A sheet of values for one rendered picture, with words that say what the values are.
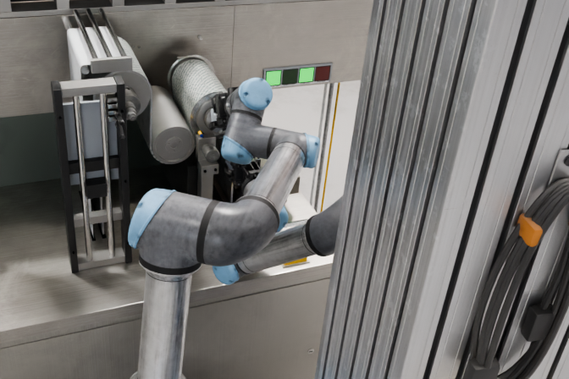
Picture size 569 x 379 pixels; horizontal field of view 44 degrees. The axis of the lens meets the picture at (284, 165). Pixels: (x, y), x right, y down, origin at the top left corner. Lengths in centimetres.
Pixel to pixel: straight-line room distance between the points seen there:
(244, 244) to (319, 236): 32
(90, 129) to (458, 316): 116
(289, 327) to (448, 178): 152
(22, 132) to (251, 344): 93
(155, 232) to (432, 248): 63
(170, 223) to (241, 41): 111
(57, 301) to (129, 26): 81
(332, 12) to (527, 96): 170
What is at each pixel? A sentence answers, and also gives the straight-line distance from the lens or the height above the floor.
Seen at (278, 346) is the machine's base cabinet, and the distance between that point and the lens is 220.
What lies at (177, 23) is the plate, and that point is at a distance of 216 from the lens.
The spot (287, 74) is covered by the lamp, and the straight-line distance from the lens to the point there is 235.
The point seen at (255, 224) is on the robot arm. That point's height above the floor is 143.
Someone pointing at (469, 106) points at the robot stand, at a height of 190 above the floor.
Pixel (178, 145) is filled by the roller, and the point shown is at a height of 117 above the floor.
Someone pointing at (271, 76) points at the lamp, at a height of 119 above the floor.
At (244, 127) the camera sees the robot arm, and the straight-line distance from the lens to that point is 158.
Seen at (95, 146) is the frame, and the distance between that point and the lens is 178.
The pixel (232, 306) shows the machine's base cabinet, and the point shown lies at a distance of 201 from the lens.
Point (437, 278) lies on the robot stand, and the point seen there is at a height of 170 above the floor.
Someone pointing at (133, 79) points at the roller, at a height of 138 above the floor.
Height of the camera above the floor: 218
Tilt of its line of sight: 32 degrees down
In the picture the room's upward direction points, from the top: 6 degrees clockwise
